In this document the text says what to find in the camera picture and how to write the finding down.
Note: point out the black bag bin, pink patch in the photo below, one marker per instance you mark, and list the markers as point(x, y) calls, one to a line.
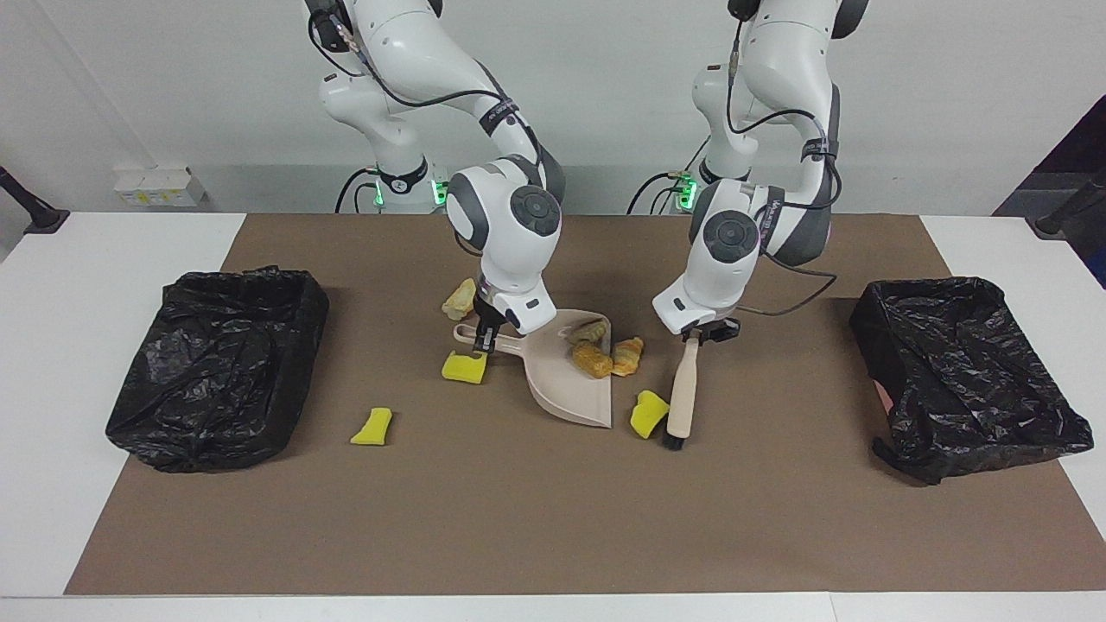
point(968, 380)

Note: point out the beige hand brush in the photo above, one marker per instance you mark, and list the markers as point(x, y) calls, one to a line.
point(683, 389)

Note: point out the beige plastic dustpan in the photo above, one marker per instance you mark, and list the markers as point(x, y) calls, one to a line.
point(562, 389)

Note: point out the black bag-lined bin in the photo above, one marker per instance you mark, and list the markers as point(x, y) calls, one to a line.
point(216, 371)

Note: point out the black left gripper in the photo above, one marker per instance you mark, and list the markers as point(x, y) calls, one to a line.
point(708, 330)

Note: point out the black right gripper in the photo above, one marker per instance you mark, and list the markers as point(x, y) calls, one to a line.
point(491, 311)

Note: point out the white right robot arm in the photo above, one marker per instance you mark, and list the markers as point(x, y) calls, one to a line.
point(510, 216)

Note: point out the orange striped foam chunk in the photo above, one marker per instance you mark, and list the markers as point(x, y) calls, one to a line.
point(629, 356)

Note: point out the pale cream foam chunk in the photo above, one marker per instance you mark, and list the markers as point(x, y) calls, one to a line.
point(587, 331)

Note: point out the large brown table mat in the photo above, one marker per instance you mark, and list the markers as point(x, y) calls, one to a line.
point(553, 518)

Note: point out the brown cork-like foam chunk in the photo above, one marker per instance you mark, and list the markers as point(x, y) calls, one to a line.
point(592, 361)

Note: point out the arched yellow sponge piece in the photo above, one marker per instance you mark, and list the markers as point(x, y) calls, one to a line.
point(462, 370)

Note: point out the pale greenish foam chunk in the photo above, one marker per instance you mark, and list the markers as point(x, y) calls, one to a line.
point(460, 300)

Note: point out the white wall socket box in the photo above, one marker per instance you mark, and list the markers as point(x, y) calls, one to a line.
point(160, 186)

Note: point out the dark background panel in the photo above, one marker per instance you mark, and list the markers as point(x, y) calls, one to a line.
point(1080, 138)

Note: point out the black stand leg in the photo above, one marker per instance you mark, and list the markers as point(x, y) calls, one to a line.
point(1071, 207)
point(30, 207)

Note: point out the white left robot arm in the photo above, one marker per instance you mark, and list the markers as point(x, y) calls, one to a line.
point(734, 242)

